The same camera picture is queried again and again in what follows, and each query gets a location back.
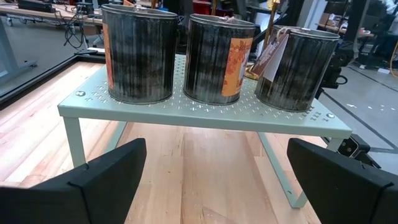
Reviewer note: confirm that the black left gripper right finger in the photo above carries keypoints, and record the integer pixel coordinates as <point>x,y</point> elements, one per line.
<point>342,193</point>

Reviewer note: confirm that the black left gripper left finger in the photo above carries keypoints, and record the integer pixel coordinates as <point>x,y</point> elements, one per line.
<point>77,202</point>

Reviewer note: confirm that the gold candlestick holder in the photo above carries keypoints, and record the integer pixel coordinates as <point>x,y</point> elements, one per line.
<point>249,74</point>
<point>153,3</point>
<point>214,7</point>

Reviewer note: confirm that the black table edge clamp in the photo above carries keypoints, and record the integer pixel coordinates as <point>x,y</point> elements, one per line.
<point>357,147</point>

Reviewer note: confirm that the grey desk leg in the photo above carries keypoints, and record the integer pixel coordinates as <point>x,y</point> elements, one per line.
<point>7,53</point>

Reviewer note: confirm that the wooden workbench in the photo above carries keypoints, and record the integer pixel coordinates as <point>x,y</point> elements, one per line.
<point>46,17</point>

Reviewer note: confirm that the black aluminium table frame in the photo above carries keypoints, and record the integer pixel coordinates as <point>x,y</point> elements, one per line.
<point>46,77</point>

